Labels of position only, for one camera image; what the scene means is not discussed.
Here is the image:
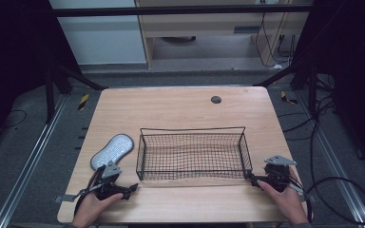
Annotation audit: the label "aluminium floor rail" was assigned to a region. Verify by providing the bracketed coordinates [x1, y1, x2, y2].
[0, 94, 69, 228]
[294, 90, 365, 226]

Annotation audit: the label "black curtain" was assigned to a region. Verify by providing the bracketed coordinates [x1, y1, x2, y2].
[291, 0, 365, 177]
[0, 0, 83, 158]

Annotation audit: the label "person's right hand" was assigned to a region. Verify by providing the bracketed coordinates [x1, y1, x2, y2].
[256, 166, 310, 226]

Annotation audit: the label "light wooden desk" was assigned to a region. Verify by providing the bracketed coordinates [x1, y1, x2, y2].
[134, 0, 314, 69]

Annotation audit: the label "black floor cables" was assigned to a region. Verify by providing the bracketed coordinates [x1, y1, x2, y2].
[278, 74, 340, 143]

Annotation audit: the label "black metal stand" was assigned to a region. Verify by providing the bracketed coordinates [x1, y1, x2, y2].
[254, 58, 319, 119]
[43, 58, 109, 125]

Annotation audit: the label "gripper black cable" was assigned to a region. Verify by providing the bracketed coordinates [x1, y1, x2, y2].
[73, 164, 106, 217]
[289, 175, 365, 226]

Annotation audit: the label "black hanging desk cables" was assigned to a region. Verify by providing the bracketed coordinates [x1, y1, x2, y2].
[254, 11, 298, 69]

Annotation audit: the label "grey tape strip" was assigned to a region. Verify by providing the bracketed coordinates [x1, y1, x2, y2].
[298, 191, 317, 203]
[53, 193, 78, 204]

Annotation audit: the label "black horizontal metal bar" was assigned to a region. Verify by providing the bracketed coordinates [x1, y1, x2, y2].
[50, 4, 314, 18]

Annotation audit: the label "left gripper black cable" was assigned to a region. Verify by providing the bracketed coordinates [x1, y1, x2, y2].
[73, 164, 106, 217]

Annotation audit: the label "white cabinet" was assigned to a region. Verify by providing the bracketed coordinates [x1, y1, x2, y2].
[48, 0, 148, 66]

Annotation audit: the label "black wire mesh basket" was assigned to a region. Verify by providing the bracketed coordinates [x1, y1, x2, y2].
[135, 126, 254, 181]

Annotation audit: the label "grey shoe insole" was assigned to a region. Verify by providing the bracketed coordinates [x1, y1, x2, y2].
[89, 133, 135, 172]

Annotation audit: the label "thin black floor cable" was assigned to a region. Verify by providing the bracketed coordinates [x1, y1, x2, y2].
[1, 108, 29, 130]

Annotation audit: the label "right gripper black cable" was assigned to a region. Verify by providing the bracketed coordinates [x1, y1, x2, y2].
[289, 175, 365, 226]

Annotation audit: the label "person's left hand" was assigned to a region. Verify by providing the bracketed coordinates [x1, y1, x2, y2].
[71, 190, 125, 228]

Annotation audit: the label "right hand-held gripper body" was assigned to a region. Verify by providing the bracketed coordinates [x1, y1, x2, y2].
[262, 154, 298, 193]

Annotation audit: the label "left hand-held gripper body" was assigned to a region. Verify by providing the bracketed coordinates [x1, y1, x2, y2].
[92, 160, 125, 201]

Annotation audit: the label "yellow black floor tape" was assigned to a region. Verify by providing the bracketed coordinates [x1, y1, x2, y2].
[77, 92, 90, 111]
[279, 90, 299, 105]

